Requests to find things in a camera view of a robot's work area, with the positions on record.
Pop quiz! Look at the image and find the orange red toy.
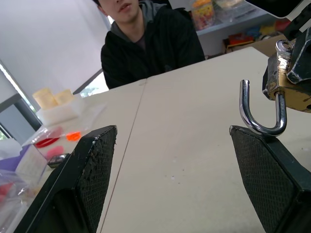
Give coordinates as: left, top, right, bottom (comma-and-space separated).
227, 33, 255, 46

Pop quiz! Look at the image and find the clear plastic bag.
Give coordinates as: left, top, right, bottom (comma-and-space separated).
22, 103, 108, 148

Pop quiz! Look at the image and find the purple box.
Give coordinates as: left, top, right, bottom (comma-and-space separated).
0, 144, 31, 173

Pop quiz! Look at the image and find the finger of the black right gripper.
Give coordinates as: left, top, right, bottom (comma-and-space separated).
286, 26, 311, 92
261, 66, 271, 99

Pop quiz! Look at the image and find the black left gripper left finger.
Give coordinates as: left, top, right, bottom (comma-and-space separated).
13, 125, 118, 233

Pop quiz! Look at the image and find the person in black hoodie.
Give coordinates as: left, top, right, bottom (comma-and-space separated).
92, 0, 206, 90

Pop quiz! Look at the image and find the silver padlock key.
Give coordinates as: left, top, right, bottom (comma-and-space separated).
275, 39, 296, 71

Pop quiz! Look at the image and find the clear plastic storage container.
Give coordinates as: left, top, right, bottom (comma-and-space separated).
213, 0, 259, 20

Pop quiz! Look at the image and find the small black block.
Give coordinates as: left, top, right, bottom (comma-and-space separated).
47, 153, 70, 169

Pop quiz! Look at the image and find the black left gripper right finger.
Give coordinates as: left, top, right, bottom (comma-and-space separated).
229, 125, 311, 233

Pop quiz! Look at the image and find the jar of colourful candy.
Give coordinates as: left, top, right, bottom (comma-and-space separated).
190, 0, 217, 31

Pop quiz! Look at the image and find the brass padlock with steel shackle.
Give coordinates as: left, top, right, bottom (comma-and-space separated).
239, 52, 311, 137

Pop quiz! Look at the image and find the small orange plastic piece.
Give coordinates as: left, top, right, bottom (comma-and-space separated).
66, 131, 82, 142

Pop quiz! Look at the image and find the white shelf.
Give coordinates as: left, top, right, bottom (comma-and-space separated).
196, 9, 276, 37

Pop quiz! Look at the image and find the pink plastic piece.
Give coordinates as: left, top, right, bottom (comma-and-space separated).
46, 145, 65, 157

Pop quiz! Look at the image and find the crinkled bag with red pieces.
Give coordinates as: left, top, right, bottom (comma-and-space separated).
0, 169, 34, 233

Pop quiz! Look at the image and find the brown cardboard box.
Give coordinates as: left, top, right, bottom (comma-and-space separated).
223, 33, 292, 54

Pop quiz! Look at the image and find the clear plastic box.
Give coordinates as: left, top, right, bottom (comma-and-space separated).
15, 144, 48, 181

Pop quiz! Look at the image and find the red ring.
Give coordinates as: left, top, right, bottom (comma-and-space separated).
35, 136, 60, 148

